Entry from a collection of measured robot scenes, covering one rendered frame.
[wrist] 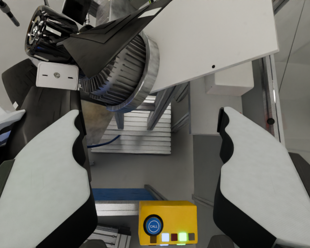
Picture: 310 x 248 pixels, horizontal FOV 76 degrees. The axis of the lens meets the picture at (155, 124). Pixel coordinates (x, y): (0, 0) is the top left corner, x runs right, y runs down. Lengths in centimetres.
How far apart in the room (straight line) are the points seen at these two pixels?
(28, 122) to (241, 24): 51
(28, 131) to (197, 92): 65
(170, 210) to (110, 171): 111
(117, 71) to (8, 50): 169
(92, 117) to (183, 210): 39
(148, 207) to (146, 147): 103
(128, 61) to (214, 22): 23
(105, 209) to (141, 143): 86
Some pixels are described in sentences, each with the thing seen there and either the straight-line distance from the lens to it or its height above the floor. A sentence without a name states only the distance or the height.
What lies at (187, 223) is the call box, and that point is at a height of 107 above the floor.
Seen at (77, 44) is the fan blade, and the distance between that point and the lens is 35.
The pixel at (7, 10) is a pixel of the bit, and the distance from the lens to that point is 37.
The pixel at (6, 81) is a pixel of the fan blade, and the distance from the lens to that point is 84.
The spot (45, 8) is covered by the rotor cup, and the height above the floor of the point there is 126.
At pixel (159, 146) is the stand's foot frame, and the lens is 162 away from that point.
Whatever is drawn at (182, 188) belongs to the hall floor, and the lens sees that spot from 172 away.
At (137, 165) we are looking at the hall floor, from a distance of 166.
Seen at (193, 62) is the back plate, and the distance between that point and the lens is 52.
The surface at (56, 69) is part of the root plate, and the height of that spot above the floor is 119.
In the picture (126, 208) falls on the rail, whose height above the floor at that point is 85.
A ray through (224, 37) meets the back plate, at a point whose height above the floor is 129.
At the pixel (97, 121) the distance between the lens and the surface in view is 68.
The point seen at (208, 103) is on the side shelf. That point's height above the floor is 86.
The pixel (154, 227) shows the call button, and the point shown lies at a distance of 60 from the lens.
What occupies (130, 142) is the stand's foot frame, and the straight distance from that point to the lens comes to 159.
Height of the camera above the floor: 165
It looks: 76 degrees down
